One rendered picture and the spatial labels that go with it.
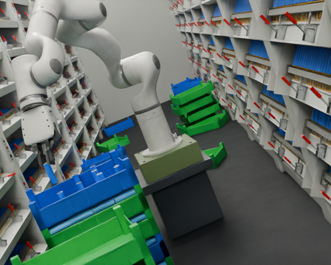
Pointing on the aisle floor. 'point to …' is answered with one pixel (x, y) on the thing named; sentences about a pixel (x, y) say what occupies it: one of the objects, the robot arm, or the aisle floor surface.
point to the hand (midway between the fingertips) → (46, 159)
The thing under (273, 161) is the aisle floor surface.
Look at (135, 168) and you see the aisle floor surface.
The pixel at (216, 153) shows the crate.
